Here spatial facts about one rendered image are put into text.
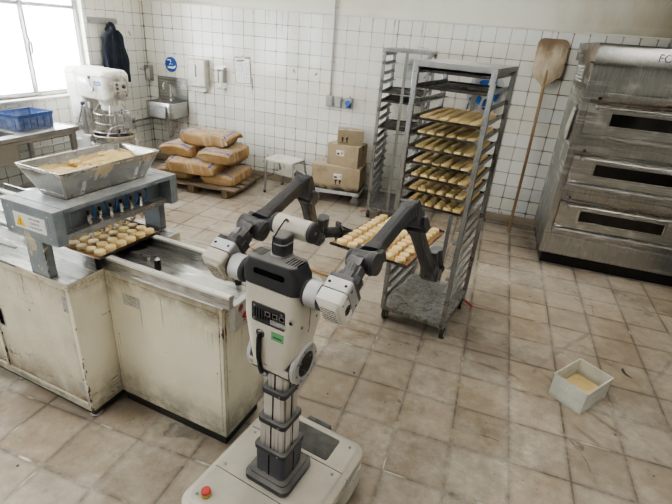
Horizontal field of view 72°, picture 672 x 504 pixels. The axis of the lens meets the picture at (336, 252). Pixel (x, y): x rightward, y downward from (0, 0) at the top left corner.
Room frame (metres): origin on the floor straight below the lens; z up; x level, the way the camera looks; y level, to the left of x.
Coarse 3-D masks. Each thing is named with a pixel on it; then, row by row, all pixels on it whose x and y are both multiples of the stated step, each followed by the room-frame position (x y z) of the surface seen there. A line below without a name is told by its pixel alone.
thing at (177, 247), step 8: (0, 192) 2.63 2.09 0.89; (8, 192) 2.61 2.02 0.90; (144, 240) 2.19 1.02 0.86; (152, 240) 2.16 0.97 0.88; (160, 240) 2.14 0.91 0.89; (168, 240) 2.13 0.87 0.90; (160, 248) 2.14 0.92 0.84; (168, 248) 2.12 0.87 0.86; (176, 248) 2.10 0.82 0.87; (184, 248) 2.08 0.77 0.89; (192, 248) 2.06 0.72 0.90; (200, 248) 2.07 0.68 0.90; (192, 256) 2.06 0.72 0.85; (200, 256) 2.04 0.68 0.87
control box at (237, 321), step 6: (234, 300) 1.71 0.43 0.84; (240, 300) 1.71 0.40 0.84; (234, 306) 1.66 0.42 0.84; (234, 312) 1.66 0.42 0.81; (240, 312) 1.70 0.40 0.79; (234, 318) 1.66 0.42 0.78; (240, 318) 1.70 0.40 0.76; (246, 318) 1.74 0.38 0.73; (234, 324) 1.66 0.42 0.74; (240, 324) 1.70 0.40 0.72; (234, 330) 1.66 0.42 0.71
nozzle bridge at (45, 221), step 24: (24, 192) 1.92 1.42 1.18; (96, 192) 2.00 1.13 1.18; (120, 192) 2.04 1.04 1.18; (144, 192) 2.28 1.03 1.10; (168, 192) 2.34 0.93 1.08; (24, 216) 1.79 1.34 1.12; (48, 216) 1.73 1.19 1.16; (72, 216) 1.88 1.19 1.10; (96, 216) 1.99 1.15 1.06; (120, 216) 2.06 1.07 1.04; (48, 240) 1.74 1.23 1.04; (48, 264) 1.76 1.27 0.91
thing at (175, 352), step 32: (128, 256) 2.03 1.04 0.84; (160, 256) 2.06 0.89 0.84; (128, 288) 1.83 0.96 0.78; (160, 288) 1.76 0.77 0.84; (224, 288) 1.80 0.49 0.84; (128, 320) 1.85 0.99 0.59; (160, 320) 1.76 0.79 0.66; (192, 320) 1.69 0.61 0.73; (224, 320) 1.64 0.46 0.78; (128, 352) 1.86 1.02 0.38; (160, 352) 1.77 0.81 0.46; (192, 352) 1.70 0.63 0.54; (224, 352) 1.64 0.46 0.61; (128, 384) 1.87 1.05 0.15; (160, 384) 1.78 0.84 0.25; (192, 384) 1.70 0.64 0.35; (224, 384) 1.63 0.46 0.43; (256, 384) 1.87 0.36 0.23; (192, 416) 1.71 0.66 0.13; (224, 416) 1.63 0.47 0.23
